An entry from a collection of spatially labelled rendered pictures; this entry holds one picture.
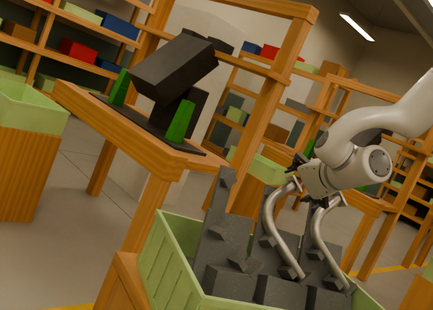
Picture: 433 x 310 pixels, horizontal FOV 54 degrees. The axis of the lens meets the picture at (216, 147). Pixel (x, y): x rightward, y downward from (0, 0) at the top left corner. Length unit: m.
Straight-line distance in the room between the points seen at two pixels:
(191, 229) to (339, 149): 0.51
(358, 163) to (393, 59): 12.05
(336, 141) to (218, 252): 0.43
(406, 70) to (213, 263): 11.84
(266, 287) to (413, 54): 11.90
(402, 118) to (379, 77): 11.99
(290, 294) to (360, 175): 0.42
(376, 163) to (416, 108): 0.14
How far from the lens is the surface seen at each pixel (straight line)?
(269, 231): 1.21
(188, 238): 1.27
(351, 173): 0.99
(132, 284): 1.18
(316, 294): 1.30
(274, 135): 6.75
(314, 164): 1.11
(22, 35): 6.39
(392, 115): 0.98
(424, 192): 11.32
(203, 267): 1.14
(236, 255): 1.15
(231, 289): 1.13
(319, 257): 1.29
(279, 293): 1.22
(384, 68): 12.99
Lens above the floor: 1.35
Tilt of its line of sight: 8 degrees down
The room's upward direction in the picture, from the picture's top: 23 degrees clockwise
